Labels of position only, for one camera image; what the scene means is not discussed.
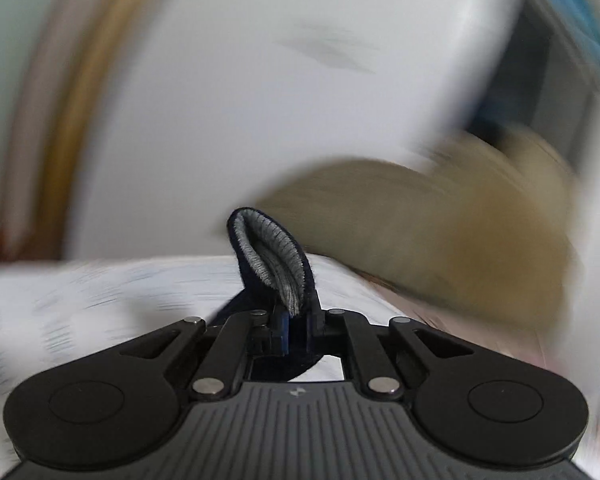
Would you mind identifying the olive padded headboard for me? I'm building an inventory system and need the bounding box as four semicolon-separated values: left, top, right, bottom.
252;127;583;332

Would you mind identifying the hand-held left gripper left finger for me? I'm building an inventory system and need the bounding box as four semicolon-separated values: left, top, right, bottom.
119;309;290;401

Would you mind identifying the gold and black pole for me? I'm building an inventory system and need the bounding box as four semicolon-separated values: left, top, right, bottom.
32;0;131;261

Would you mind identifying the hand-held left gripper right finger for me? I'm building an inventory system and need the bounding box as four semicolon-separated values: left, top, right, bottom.
304;308;482;401

